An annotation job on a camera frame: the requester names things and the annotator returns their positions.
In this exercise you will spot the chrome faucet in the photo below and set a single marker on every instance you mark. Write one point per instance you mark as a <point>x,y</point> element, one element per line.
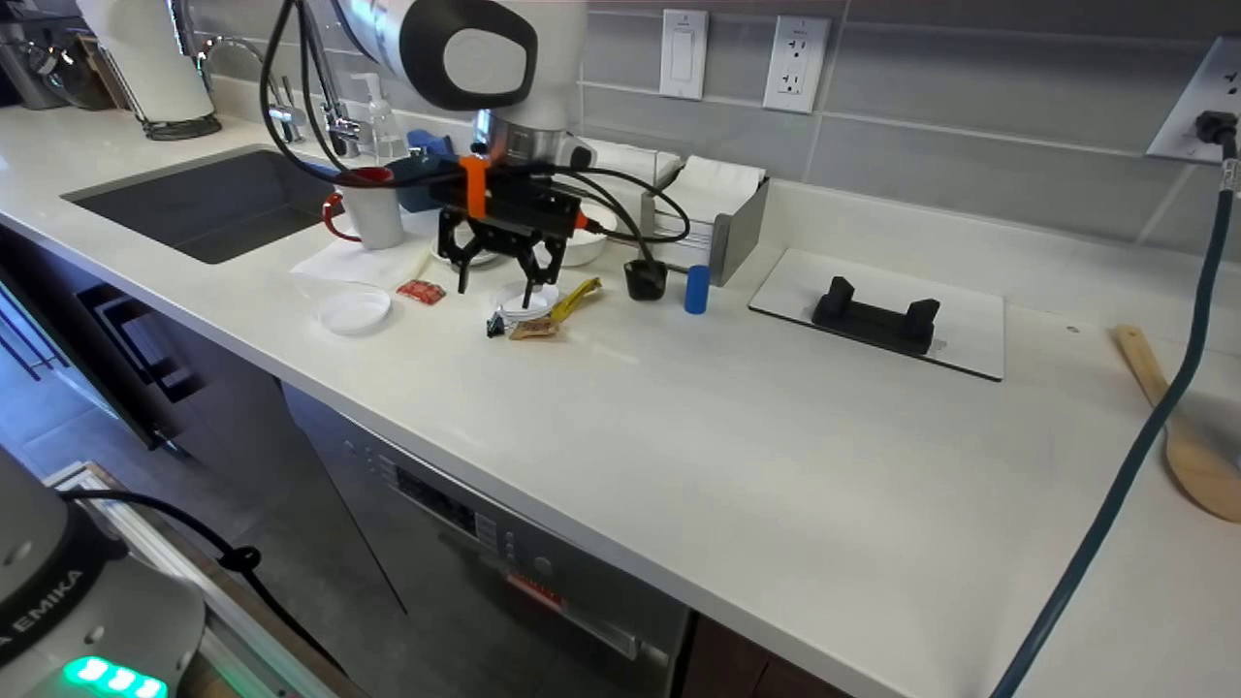
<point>277,102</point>

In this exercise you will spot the wooden spatula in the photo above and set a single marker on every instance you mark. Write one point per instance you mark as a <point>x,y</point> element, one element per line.
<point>1197,465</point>

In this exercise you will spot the white wall outlet plate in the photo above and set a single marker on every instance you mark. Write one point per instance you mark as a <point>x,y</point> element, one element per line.
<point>798,65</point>

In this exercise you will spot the dark blue bowl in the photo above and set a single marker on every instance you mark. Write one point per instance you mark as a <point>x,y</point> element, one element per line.
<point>419,189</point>

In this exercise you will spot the white outlet plate with plug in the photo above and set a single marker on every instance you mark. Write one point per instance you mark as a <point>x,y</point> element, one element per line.
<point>1186,109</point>

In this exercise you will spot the blue plastic cylinder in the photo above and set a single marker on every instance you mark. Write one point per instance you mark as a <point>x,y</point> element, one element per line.
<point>694,292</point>

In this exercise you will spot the grey robot base green light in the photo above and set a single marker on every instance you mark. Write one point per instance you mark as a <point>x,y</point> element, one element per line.
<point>79,606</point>

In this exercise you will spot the white cutting mat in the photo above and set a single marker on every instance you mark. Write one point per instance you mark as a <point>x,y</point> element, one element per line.
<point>351,263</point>

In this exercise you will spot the steel kitchen sink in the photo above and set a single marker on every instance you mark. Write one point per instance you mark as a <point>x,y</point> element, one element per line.
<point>208,203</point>

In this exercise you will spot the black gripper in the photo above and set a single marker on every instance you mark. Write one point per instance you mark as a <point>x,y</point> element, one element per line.
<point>516,216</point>

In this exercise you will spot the stainless dishwasher front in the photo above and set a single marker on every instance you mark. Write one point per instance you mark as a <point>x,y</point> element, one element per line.
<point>516,566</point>

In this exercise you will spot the small white plastic bowl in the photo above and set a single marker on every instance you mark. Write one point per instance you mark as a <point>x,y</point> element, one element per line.
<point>354,310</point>

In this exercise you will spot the white wall switch plate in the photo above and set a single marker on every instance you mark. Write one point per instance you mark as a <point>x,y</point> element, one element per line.
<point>684,52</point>

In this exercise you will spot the black binder clip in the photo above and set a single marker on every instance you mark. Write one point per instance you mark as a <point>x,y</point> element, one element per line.
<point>497,325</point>

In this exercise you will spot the black power plug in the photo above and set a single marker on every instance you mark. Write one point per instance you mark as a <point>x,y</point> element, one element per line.
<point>1214,129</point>

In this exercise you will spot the black bracket holder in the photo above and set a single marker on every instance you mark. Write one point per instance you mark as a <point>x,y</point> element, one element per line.
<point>878,325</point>

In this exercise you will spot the yellow small item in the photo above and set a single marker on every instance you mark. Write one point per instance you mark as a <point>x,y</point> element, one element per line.
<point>579,295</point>

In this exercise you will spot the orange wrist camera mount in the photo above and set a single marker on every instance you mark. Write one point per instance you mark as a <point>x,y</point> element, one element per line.
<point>473,189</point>

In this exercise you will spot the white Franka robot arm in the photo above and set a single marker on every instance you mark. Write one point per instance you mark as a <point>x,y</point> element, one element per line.
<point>559,52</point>

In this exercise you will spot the black round knob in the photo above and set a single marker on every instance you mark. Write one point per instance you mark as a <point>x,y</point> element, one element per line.
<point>647,281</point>

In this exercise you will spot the white paper sheet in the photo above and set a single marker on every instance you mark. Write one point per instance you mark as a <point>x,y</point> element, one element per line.
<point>972,325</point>

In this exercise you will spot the red sauce packet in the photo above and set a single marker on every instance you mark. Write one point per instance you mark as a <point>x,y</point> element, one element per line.
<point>419,292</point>

